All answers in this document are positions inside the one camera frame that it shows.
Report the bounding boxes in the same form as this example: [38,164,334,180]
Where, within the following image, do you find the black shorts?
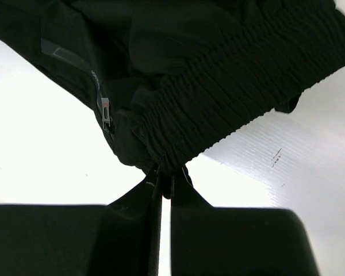
[0,0,345,175]

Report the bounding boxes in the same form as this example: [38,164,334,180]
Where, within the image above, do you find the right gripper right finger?
[170,171,319,276]

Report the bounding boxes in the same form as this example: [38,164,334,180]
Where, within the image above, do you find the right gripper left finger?
[0,168,162,275]

